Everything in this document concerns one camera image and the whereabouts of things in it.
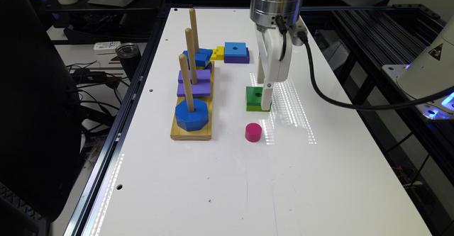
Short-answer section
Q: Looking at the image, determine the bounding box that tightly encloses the green square block with hole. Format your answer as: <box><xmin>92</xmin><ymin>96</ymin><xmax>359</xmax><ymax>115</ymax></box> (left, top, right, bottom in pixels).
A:
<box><xmin>246</xmin><ymin>86</ymin><xmax>263</xmax><ymax>111</ymax></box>

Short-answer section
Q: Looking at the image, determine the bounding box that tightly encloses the magenta cylinder block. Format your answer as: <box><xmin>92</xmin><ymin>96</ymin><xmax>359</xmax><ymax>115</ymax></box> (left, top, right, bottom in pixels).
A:
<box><xmin>245</xmin><ymin>123</ymin><xmax>262</xmax><ymax>142</ymax></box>

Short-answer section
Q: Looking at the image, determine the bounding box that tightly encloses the middle wooden peg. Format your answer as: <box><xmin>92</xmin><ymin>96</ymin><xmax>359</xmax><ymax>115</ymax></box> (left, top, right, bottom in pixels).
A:
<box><xmin>185</xmin><ymin>28</ymin><xmax>198</xmax><ymax>85</ymax></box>

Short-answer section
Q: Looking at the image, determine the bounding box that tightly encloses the light blue square block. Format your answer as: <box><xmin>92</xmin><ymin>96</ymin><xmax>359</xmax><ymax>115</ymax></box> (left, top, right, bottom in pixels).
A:
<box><xmin>224</xmin><ymin>42</ymin><xmax>247</xmax><ymax>57</ymax></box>

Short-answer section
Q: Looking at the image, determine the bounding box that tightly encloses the wooden base board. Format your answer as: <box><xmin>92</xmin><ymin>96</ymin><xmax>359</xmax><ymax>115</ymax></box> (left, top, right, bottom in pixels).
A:
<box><xmin>170</xmin><ymin>60</ymin><xmax>214</xmax><ymax>140</ymax></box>

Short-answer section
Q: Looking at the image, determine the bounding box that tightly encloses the wooden peg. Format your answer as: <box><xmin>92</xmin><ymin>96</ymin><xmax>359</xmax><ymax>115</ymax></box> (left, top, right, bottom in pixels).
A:
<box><xmin>189</xmin><ymin>8</ymin><xmax>199</xmax><ymax>53</ymax></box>
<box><xmin>185</xmin><ymin>28</ymin><xmax>198</xmax><ymax>85</ymax></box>
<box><xmin>179</xmin><ymin>54</ymin><xmax>195</xmax><ymax>113</ymax></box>

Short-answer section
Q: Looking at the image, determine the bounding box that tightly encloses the black tumbler cup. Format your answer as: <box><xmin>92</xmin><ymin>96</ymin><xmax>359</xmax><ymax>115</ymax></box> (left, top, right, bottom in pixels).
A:
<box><xmin>115</xmin><ymin>43</ymin><xmax>141</xmax><ymax>80</ymax></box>

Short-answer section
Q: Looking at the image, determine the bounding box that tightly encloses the purple square block on peg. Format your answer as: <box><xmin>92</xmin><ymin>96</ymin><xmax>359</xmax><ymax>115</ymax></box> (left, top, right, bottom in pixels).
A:
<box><xmin>177</xmin><ymin>69</ymin><xmax>211</xmax><ymax>97</ymax></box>

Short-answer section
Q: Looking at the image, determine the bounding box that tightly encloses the blue block on far peg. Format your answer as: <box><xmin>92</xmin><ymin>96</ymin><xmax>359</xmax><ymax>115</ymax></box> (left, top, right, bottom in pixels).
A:
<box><xmin>194</xmin><ymin>48</ymin><xmax>213</xmax><ymax>67</ymax></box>

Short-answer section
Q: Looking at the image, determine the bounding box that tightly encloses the white remote device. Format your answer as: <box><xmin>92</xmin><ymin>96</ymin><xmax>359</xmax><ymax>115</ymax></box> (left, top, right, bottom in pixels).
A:
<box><xmin>93</xmin><ymin>41</ymin><xmax>121</xmax><ymax>55</ymax></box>

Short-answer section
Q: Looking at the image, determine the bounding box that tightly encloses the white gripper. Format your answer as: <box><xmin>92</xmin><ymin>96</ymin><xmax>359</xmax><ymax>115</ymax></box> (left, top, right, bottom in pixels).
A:
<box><xmin>255</xmin><ymin>28</ymin><xmax>292</xmax><ymax>110</ymax></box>

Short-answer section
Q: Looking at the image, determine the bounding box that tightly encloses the far wooden peg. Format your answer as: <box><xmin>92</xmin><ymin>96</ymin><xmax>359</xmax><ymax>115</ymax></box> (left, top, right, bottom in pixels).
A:
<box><xmin>189</xmin><ymin>8</ymin><xmax>199</xmax><ymax>53</ymax></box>

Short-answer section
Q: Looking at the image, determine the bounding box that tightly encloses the blue octagon block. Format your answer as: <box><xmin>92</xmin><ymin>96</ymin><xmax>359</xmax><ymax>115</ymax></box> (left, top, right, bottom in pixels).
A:
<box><xmin>175</xmin><ymin>99</ymin><xmax>209</xmax><ymax>131</ymax></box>

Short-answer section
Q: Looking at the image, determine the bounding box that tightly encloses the near wooden peg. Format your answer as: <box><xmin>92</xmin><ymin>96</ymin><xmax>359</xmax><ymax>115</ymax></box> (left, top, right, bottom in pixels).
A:
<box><xmin>179</xmin><ymin>54</ymin><xmax>195</xmax><ymax>113</ymax></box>

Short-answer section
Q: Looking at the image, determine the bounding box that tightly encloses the dark purple square block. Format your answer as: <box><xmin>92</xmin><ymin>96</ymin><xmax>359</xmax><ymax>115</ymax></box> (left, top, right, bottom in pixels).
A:
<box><xmin>224</xmin><ymin>48</ymin><xmax>250</xmax><ymax>64</ymax></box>

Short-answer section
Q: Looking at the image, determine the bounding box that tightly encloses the black chair back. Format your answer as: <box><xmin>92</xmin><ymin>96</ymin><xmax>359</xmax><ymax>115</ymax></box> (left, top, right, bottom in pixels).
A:
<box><xmin>1</xmin><ymin>0</ymin><xmax>81</xmax><ymax>222</ymax></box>

